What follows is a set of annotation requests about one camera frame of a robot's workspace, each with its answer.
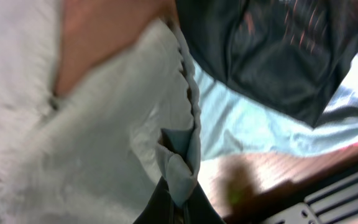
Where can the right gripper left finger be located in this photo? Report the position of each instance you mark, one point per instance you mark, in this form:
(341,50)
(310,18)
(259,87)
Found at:
(160,208)

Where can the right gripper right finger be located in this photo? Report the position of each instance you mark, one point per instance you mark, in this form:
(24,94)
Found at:
(198,210)

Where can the khaki shorts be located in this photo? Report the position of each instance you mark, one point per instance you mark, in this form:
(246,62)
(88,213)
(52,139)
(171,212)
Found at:
(98,101)

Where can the light blue garment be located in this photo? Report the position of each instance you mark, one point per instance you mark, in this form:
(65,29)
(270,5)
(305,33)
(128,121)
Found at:
(234,124)

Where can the black patterned garment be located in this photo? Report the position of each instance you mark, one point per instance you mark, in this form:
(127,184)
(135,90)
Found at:
(289,55)

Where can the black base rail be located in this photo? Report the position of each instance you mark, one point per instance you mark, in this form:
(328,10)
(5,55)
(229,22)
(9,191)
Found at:
(333,199)

